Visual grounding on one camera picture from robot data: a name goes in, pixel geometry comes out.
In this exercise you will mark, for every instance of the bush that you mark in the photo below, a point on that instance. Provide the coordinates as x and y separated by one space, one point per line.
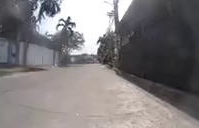
107 50

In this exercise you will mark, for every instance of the low building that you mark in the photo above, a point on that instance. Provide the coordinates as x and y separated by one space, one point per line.
83 59

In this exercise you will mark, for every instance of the leafy tree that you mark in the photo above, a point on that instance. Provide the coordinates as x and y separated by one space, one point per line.
75 41

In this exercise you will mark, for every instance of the grey concrete road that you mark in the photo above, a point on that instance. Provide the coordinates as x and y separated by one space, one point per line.
70 100

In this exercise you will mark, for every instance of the palm tree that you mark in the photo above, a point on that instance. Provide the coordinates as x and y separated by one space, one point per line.
66 25

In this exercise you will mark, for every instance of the pole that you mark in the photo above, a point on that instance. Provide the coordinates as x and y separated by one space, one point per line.
116 15

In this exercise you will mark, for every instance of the dark ground strip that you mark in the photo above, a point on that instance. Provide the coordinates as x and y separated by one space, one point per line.
173 96

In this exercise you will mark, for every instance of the dirt verge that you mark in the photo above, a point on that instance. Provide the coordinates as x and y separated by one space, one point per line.
7 70

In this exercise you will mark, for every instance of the group of trees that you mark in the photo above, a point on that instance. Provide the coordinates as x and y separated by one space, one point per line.
7 20

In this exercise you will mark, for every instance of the white wall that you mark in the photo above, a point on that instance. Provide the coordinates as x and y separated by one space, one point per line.
37 55

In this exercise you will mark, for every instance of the tall dark wall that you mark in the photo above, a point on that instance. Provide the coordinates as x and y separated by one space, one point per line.
167 43

